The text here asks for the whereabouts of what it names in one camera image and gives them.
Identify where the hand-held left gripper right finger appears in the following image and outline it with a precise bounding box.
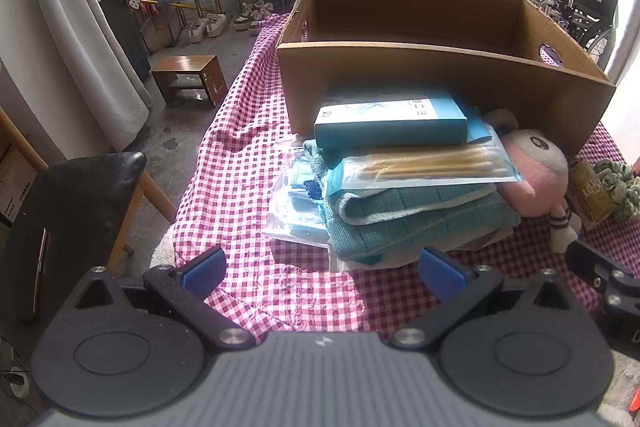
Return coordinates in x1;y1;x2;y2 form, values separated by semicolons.
389;246;577;351

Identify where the blue face mask box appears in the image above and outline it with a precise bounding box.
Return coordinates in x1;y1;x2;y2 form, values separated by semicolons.
313;94;471;146

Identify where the packet of blue face masks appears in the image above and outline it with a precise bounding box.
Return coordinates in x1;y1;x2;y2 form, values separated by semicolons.
262;147;516;273

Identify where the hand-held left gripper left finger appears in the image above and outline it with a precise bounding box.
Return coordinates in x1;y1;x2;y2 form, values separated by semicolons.
65;246;257;351

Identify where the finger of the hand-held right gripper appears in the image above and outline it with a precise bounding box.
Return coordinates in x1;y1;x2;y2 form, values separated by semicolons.
566;238;640;308

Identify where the green scrunchie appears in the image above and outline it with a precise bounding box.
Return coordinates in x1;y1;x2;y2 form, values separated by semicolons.
594;159;640;223

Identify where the white and black sneaker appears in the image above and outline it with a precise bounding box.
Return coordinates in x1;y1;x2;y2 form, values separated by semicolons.
233;2;256;32
248;0;274;36

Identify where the pink checkered tablecloth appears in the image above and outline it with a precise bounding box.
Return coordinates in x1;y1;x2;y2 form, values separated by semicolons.
170;14;640;343

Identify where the white platform sneaker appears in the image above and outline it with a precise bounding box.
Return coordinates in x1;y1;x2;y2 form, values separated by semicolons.
202;12;229;39
187;19;209;46

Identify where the yellow pole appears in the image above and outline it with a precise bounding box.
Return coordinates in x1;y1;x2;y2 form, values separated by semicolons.
144;0;207;16

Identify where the gold tissue pack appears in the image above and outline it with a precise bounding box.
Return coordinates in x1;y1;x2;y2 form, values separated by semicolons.
567;157;615;233

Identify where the dark cabinet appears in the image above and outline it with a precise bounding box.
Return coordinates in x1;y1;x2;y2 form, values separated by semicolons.
100;0;152;82

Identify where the small wooden stool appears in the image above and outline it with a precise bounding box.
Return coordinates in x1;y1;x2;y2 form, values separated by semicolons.
151;55;229;108

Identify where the cotton swab packet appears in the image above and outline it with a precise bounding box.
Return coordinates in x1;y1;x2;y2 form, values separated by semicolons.
324;141;524;198

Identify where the grey white curtain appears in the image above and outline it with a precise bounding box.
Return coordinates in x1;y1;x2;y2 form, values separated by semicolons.
0;0;153;162

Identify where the black cushioned wooden chair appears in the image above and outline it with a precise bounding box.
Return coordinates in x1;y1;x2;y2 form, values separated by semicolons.
0;107;177;333

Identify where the brown cardboard box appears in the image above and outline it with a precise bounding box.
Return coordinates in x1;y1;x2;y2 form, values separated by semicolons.
276;0;617;158

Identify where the pink plush toy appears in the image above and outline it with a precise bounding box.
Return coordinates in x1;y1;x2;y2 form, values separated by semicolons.
482;109;584;254

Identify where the white fluffy cushion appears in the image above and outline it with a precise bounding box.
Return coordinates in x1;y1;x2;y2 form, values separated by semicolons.
149;224;177;269

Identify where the cardboard carton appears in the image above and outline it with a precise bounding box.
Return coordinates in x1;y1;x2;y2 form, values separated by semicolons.
0;142;37;228

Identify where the teal cleaning cloth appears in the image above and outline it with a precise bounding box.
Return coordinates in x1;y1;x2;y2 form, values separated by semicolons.
302;138;522;261

